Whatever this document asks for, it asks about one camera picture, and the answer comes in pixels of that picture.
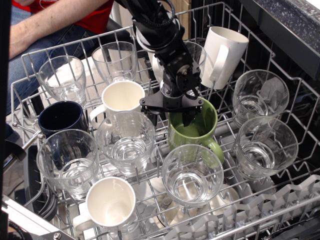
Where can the clear glass middle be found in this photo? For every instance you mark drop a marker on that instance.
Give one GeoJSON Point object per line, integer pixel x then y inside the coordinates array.
{"type": "Point", "coordinates": [126, 139]}

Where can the white mug back centre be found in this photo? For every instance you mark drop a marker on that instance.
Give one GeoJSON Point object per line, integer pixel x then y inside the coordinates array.
{"type": "Point", "coordinates": [156, 67]}

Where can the cream mug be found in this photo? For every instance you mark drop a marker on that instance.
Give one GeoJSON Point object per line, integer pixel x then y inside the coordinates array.
{"type": "Point", "coordinates": [124, 95]}
{"type": "Point", "coordinates": [110, 203]}

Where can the clear glass right upper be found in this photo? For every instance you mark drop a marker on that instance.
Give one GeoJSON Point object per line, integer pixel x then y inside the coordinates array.
{"type": "Point", "coordinates": [258, 93]}

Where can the clear glass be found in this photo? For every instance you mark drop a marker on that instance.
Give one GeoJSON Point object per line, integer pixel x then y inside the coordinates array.
{"type": "Point", "coordinates": [192, 175]}
{"type": "Point", "coordinates": [64, 78]}
{"type": "Point", "coordinates": [258, 93]}
{"type": "Point", "coordinates": [69, 161]}
{"type": "Point", "coordinates": [116, 61]}
{"type": "Point", "coordinates": [199, 56]}
{"type": "Point", "coordinates": [264, 147]}
{"type": "Point", "coordinates": [126, 139]}

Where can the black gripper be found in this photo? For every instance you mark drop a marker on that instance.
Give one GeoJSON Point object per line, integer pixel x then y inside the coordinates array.
{"type": "Point", "coordinates": [156, 105]}

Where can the cream mug front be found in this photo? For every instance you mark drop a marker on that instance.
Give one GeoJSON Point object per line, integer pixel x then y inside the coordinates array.
{"type": "Point", "coordinates": [110, 203]}

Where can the grey plastic tine holder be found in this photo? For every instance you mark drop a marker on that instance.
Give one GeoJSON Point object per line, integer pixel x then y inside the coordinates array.
{"type": "Point", "coordinates": [241, 220]}

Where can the white mug back right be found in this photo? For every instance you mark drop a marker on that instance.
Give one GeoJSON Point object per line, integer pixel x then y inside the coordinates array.
{"type": "Point", "coordinates": [224, 49]}

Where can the clear glass back centre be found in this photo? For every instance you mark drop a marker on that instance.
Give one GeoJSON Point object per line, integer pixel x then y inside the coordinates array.
{"type": "Point", "coordinates": [199, 56]}

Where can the clear glass front left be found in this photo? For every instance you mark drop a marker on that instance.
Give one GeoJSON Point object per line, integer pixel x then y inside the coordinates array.
{"type": "Point", "coordinates": [69, 161]}

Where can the person forearm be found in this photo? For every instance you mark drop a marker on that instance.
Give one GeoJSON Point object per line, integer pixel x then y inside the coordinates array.
{"type": "Point", "coordinates": [42, 27]}

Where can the grey wire dishwasher rack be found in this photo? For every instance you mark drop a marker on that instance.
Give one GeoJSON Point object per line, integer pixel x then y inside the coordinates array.
{"type": "Point", "coordinates": [302, 115]}

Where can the green ceramic mug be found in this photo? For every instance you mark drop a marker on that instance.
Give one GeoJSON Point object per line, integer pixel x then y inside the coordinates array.
{"type": "Point", "coordinates": [200, 131]}

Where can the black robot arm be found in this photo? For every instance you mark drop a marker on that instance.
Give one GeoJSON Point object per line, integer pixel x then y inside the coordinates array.
{"type": "Point", "coordinates": [159, 31]}

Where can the white mug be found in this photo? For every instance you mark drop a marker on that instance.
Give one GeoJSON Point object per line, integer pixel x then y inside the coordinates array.
{"type": "Point", "coordinates": [224, 49]}
{"type": "Point", "coordinates": [156, 67]}

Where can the cream mug centre left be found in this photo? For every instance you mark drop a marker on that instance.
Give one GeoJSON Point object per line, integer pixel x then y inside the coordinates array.
{"type": "Point", "coordinates": [124, 95]}

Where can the clear glass back left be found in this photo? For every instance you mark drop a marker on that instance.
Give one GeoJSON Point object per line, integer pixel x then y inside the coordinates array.
{"type": "Point", "coordinates": [64, 78]}

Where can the red shirt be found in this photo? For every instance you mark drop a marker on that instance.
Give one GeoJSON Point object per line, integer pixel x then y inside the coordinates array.
{"type": "Point", "coordinates": [92, 15]}

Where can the clear glass front centre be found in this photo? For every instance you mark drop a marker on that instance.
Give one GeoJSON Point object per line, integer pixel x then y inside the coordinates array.
{"type": "Point", "coordinates": [192, 175]}

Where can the person leg blue jeans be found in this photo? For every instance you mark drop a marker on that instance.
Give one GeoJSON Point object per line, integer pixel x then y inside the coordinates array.
{"type": "Point", "coordinates": [18, 70]}

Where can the dark blue mug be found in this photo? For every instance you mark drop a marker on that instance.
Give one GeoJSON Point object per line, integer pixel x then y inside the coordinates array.
{"type": "Point", "coordinates": [60, 116]}

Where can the clear glass right lower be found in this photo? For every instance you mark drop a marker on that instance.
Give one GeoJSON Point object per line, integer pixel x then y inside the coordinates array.
{"type": "Point", "coordinates": [264, 147]}

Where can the dark speckled countertop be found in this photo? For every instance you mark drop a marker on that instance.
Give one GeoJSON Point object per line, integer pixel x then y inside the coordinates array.
{"type": "Point", "coordinates": [294, 25]}

